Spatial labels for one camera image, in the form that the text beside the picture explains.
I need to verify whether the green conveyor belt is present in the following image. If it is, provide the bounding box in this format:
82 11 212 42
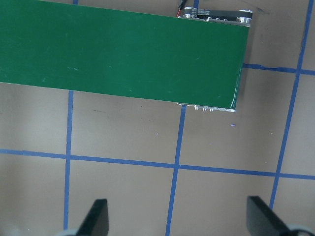
0 0 253 113

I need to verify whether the red black motor wire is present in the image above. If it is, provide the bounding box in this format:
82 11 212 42
175 0 188 17

